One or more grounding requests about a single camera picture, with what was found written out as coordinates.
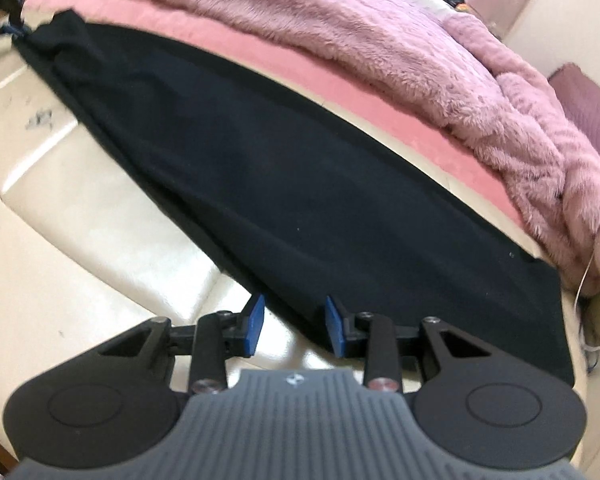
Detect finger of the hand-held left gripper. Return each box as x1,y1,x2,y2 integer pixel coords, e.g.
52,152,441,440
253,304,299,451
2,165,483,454
0,6,32,42

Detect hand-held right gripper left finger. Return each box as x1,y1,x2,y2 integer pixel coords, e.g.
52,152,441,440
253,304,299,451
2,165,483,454
99,293,267,395

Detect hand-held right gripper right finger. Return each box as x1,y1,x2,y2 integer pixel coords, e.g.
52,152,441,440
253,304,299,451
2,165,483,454
324,295,487,393

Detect black pants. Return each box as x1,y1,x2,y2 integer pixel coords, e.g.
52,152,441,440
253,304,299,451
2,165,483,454
11,9,577,390

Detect pink bed sheet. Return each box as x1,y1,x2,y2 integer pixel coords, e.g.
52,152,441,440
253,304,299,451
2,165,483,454
22,0,543,261

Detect pink fluffy blanket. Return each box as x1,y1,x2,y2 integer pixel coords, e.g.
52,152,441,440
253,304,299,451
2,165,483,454
55,0,600,297

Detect purple pillow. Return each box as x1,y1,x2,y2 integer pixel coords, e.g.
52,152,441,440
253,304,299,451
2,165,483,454
547,62,600,192

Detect white cable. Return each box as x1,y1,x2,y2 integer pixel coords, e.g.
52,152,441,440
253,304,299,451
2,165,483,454
574,252,600,373

